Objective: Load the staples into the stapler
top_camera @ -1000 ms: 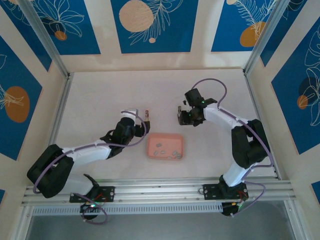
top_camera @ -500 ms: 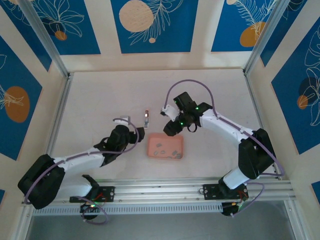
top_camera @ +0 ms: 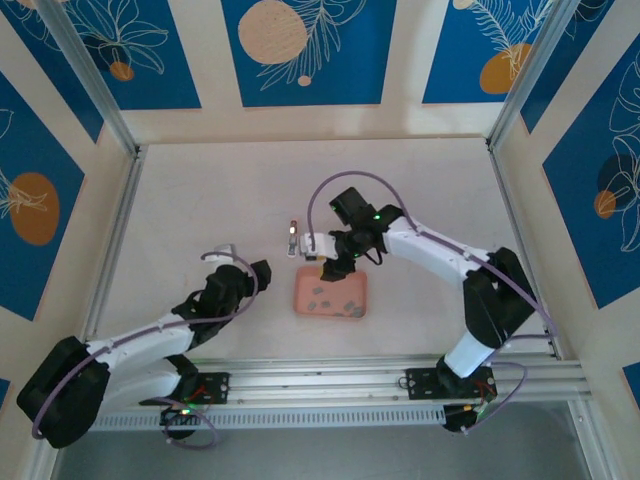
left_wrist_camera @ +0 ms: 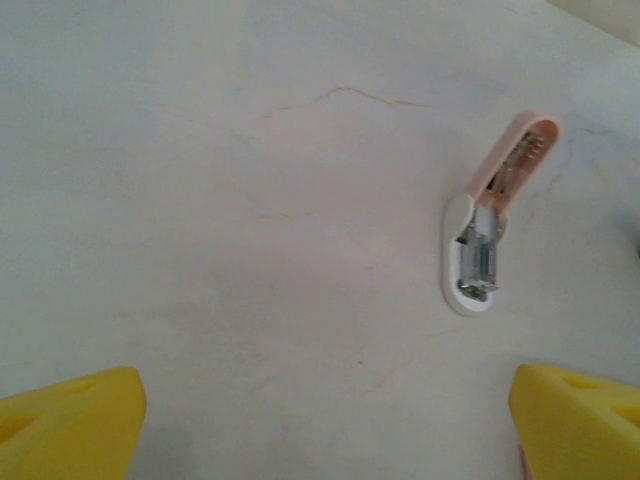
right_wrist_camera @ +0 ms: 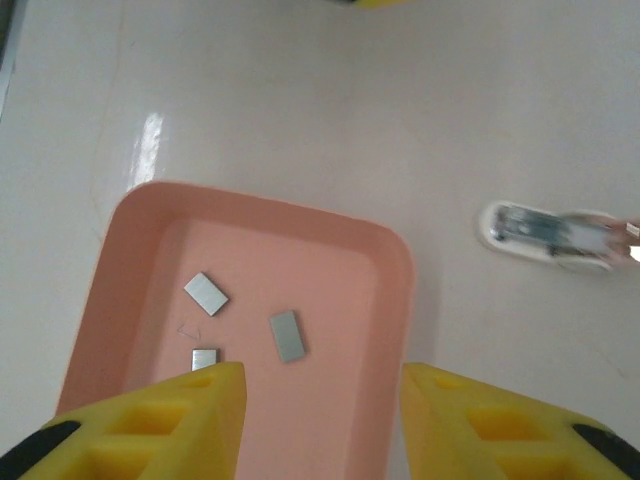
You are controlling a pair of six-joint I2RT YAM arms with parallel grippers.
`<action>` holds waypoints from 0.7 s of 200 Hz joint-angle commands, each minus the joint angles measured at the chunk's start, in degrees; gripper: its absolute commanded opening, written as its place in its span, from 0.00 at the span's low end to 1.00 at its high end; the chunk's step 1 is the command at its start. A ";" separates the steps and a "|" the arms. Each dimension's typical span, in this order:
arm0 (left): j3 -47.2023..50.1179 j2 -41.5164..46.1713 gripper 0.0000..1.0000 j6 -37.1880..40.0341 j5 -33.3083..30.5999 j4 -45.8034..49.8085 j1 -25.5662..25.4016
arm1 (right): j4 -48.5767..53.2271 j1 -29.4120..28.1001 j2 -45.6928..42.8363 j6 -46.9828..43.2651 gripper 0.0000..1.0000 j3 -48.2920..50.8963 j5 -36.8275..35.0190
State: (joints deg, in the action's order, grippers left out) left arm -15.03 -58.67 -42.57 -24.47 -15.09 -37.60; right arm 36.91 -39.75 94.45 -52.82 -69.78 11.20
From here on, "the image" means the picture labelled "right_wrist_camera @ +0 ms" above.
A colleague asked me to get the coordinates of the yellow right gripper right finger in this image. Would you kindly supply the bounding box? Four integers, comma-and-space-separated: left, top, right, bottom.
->
401, 363, 640, 480

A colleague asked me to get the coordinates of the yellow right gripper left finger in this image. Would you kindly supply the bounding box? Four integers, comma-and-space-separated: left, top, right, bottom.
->
0, 361, 248, 480

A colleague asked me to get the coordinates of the pink plastic tray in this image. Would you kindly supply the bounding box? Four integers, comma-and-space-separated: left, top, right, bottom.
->
53, 180, 419, 480

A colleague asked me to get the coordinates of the pink and white stapler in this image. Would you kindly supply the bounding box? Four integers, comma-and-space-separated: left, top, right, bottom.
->
477, 199, 640, 275

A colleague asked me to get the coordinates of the silver staple strip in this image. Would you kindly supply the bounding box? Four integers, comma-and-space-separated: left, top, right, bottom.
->
182, 271, 230, 317
268, 309, 308, 364
190, 347, 221, 372

